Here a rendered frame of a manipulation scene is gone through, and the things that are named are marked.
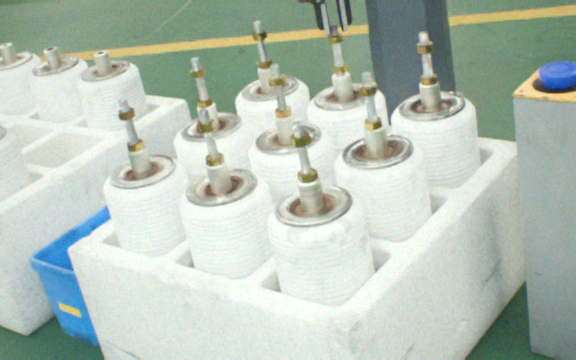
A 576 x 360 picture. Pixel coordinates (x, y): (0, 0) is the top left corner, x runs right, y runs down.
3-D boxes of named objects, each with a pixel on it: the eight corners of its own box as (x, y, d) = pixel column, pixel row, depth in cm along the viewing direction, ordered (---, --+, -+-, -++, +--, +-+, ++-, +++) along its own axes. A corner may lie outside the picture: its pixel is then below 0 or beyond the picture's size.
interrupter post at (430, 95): (420, 107, 104) (417, 80, 102) (441, 104, 104) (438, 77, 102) (422, 115, 102) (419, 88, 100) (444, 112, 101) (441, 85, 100)
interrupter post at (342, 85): (342, 95, 111) (338, 70, 110) (358, 97, 110) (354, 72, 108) (331, 103, 110) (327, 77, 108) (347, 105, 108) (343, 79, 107)
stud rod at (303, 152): (309, 191, 87) (295, 119, 83) (318, 192, 86) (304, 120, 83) (304, 196, 86) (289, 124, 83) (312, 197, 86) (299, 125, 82)
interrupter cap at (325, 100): (337, 85, 115) (336, 80, 114) (387, 91, 110) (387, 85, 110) (302, 109, 110) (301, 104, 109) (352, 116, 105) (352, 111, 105)
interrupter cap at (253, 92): (272, 77, 121) (271, 72, 121) (311, 85, 116) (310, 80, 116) (230, 98, 117) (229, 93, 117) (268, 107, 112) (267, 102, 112)
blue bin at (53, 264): (198, 224, 141) (180, 155, 136) (252, 237, 134) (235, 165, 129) (51, 333, 121) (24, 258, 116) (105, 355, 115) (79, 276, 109)
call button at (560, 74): (549, 77, 89) (547, 58, 88) (588, 81, 87) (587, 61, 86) (532, 93, 87) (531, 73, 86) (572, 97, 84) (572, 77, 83)
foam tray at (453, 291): (292, 217, 138) (270, 109, 129) (535, 269, 114) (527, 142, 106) (108, 371, 111) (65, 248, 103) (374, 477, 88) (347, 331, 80)
